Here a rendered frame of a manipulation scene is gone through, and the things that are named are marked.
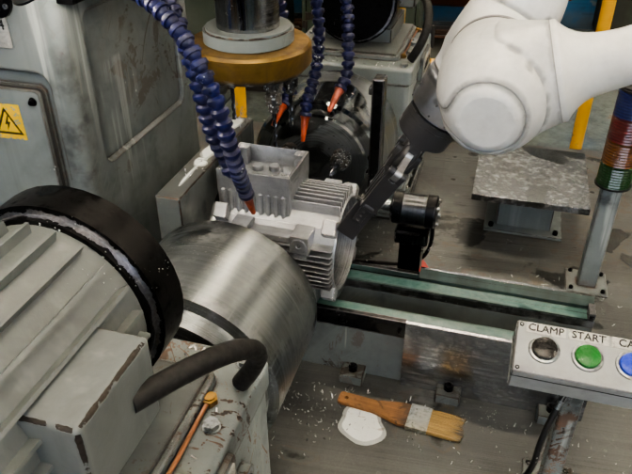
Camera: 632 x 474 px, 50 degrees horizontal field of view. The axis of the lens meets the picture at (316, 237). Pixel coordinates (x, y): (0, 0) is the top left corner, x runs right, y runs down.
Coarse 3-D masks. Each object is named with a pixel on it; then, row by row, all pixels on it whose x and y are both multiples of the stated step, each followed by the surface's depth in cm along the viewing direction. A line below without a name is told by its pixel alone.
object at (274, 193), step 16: (240, 144) 112; (256, 144) 112; (256, 160) 113; (272, 160) 112; (288, 160) 112; (304, 160) 108; (224, 176) 105; (256, 176) 103; (272, 176) 103; (288, 176) 103; (304, 176) 110; (224, 192) 107; (256, 192) 105; (272, 192) 104; (288, 192) 103; (240, 208) 107; (256, 208) 107; (272, 208) 106; (288, 208) 105
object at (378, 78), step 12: (372, 84) 108; (384, 84) 108; (372, 96) 109; (384, 96) 109; (372, 108) 110; (384, 108) 111; (372, 120) 112; (384, 120) 113; (372, 132) 113; (384, 132) 115; (372, 144) 114; (372, 156) 115; (372, 168) 116
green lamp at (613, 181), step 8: (600, 168) 123; (608, 168) 121; (616, 168) 120; (600, 176) 123; (608, 176) 121; (616, 176) 121; (624, 176) 120; (600, 184) 123; (608, 184) 122; (616, 184) 121; (624, 184) 121
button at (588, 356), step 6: (582, 348) 81; (588, 348) 81; (594, 348) 81; (576, 354) 81; (582, 354) 81; (588, 354) 81; (594, 354) 81; (600, 354) 81; (582, 360) 80; (588, 360) 80; (594, 360) 80; (600, 360) 80; (582, 366) 80; (588, 366) 80; (594, 366) 80
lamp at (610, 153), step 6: (606, 144) 120; (612, 144) 119; (618, 144) 118; (606, 150) 120; (612, 150) 119; (618, 150) 118; (624, 150) 118; (630, 150) 118; (606, 156) 121; (612, 156) 119; (618, 156) 119; (624, 156) 118; (630, 156) 118; (606, 162) 121; (612, 162) 120; (618, 162) 119; (624, 162) 119; (630, 162) 119; (618, 168) 120; (624, 168) 119
